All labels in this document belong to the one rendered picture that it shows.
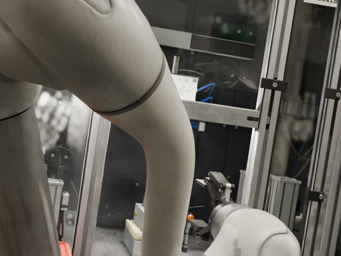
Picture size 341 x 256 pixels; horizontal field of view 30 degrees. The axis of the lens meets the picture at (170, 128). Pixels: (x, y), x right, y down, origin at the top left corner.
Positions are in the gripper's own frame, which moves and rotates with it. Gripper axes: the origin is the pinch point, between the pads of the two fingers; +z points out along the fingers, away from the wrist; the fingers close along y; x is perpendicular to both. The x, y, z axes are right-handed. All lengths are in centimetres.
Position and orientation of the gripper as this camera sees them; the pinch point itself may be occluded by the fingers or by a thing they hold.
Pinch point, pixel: (202, 203)
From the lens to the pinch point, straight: 135.7
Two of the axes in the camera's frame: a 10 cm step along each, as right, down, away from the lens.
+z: -2.3, -0.8, 9.7
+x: -9.6, -1.3, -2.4
